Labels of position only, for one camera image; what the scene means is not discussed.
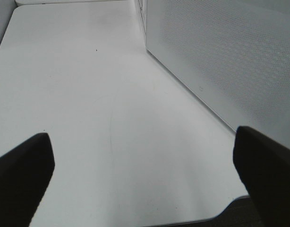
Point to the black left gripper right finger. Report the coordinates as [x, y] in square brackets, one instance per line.
[263, 166]

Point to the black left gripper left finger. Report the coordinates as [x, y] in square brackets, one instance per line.
[25, 173]

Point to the white microwave oven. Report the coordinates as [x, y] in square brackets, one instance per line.
[220, 59]

